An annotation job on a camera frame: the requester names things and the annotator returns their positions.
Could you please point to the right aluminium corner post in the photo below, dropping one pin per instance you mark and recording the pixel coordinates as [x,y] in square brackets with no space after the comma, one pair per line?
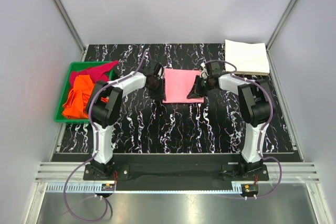
[279,26]

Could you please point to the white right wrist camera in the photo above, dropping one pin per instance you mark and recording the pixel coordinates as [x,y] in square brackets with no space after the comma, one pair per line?
[203,74]

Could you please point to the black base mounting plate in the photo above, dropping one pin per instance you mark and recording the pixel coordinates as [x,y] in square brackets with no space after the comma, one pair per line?
[172,172]

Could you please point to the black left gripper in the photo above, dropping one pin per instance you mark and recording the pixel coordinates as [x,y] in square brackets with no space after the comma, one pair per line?
[160,93]

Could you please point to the magenta t shirt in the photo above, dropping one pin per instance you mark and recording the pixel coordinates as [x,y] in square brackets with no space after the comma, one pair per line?
[96,70]

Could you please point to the pink t shirt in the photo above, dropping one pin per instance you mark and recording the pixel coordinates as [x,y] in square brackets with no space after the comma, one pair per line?
[178,84]

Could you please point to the wooden board under cloth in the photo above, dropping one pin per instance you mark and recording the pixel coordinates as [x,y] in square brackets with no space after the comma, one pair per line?
[251,73]

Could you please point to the green plastic bin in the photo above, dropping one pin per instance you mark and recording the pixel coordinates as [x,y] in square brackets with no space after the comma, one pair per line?
[63,98]

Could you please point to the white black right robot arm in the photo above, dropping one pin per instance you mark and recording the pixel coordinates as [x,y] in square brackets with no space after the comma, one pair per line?
[255,103]

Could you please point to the left aluminium corner post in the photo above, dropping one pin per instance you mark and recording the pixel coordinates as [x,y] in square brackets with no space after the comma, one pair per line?
[66,18]

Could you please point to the white folded cloth stack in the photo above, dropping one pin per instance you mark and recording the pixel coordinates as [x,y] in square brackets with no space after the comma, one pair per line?
[247,57]

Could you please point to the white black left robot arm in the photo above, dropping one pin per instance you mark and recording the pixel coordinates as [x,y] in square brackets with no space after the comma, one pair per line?
[105,101]

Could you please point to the aluminium corner post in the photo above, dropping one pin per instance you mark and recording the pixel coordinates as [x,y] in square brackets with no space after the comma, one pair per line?
[279,26]
[66,18]

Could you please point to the aluminium front frame rail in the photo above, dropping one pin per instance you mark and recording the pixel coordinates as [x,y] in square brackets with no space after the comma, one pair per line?
[66,176]

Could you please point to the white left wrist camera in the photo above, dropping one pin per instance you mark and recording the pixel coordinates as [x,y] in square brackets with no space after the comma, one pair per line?
[160,73]

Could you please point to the orange t shirt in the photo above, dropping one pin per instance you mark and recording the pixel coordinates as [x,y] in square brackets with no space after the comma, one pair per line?
[78,98]

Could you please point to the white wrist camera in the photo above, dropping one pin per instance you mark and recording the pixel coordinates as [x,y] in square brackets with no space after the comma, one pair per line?
[203,74]
[160,73]

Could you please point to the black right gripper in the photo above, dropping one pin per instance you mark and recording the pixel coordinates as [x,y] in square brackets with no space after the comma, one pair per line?
[196,92]

